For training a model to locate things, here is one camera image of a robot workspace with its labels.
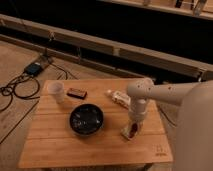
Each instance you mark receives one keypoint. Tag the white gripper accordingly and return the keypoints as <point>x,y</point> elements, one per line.
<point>137,116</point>

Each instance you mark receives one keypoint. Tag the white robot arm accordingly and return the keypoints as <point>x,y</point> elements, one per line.
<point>194,134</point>

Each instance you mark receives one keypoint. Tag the white sponge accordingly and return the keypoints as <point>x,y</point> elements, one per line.
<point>125,132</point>

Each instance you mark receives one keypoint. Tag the clear plastic bottle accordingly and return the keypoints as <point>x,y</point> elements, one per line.
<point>119,98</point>

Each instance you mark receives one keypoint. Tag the black round bowl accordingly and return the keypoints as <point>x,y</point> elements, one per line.
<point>86,119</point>

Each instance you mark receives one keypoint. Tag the small dark brown box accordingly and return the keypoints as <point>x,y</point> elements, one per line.
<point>76,93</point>

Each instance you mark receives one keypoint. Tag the translucent plastic cup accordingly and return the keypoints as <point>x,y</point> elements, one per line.
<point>56,90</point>

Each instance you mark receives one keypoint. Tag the black power adapter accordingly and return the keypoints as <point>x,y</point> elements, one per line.
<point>33,69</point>

